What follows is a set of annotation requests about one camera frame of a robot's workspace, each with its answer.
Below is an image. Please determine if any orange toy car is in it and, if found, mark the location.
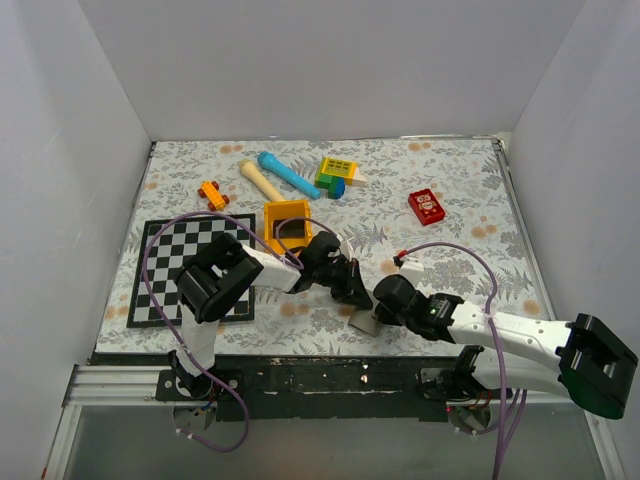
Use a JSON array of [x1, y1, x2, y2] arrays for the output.
[[197, 181, 230, 212]]

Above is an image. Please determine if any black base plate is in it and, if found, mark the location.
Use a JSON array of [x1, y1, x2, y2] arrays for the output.
[[88, 353, 457, 422]]

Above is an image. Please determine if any grey card holder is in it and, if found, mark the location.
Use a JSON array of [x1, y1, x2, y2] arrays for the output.
[[348, 309, 383, 337]]

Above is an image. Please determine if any black white chessboard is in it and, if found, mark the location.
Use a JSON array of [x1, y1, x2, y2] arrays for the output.
[[127, 214, 256, 329]]

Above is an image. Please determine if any remaining black card in bin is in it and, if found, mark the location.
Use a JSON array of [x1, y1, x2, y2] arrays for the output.
[[272, 219, 306, 239]]

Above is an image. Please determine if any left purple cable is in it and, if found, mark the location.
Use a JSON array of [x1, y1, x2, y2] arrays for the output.
[[140, 212, 341, 454]]

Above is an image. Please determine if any yellow toy bin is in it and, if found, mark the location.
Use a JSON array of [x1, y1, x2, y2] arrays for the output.
[[264, 200, 313, 254]]

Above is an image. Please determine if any cream wooden pin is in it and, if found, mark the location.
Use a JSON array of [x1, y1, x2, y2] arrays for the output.
[[239, 159, 285, 202]]

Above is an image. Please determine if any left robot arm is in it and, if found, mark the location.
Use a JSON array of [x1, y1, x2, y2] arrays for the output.
[[170, 231, 373, 400]]

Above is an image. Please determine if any aluminium frame rail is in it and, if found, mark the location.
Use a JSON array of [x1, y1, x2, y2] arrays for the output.
[[45, 366, 625, 479]]

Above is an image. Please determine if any red owl block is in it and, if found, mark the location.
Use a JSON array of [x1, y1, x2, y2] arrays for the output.
[[408, 189, 446, 226]]

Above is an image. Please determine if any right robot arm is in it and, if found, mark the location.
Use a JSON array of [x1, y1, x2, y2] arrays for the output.
[[373, 274, 638, 420]]

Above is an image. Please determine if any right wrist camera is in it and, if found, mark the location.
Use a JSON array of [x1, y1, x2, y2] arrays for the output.
[[399, 256, 425, 288]]

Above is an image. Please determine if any colourful block house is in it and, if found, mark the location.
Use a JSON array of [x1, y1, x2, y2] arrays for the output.
[[314, 157, 368, 200]]

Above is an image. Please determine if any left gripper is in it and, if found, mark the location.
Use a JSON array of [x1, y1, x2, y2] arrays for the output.
[[313, 258, 371, 308]]

